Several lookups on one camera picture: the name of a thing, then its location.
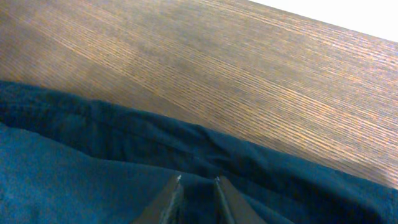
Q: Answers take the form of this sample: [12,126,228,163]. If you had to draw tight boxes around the navy blue shorts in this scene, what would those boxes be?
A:
[1,82,397,223]

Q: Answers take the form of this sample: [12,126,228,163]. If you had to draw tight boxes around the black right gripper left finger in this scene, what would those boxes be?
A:
[132,175,184,224]

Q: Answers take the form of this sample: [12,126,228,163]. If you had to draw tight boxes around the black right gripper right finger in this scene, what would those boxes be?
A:
[214,176,266,224]

